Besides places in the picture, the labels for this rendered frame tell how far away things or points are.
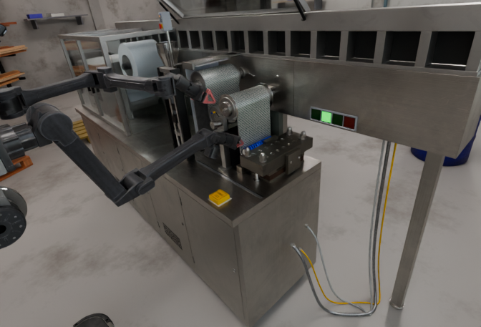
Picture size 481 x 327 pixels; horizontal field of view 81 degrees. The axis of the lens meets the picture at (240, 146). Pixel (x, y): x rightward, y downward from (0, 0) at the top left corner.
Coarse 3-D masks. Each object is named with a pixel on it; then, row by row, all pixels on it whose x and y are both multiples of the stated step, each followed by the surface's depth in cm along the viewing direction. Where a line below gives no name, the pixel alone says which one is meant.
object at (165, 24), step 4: (160, 12) 157; (164, 12) 157; (168, 12) 158; (160, 16) 159; (164, 16) 158; (168, 16) 159; (160, 20) 162; (164, 20) 159; (168, 20) 160; (160, 24) 165; (164, 24) 160; (168, 24) 161; (160, 28) 162; (164, 28) 160; (168, 28) 161; (172, 28) 162
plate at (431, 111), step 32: (256, 64) 161; (288, 64) 144; (320, 64) 131; (288, 96) 152; (320, 96) 137; (352, 96) 124; (384, 96) 114; (416, 96) 105; (448, 96) 98; (480, 96) 100; (384, 128) 119; (416, 128) 109; (448, 128) 101
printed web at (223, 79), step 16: (224, 64) 162; (208, 80) 150; (224, 80) 156; (208, 96) 152; (240, 96) 140; (256, 96) 145; (208, 112) 157; (240, 112) 139; (256, 112) 147; (208, 128) 177
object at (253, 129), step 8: (264, 112) 151; (240, 120) 141; (248, 120) 144; (256, 120) 148; (264, 120) 153; (240, 128) 142; (248, 128) 146; (256, 128) 150; (264, 128) 155; (240, 136) 144; (248, 136) 148; (256, 136) 152; (264, 136) 157; (248, 144) 150; (240, 152) 147
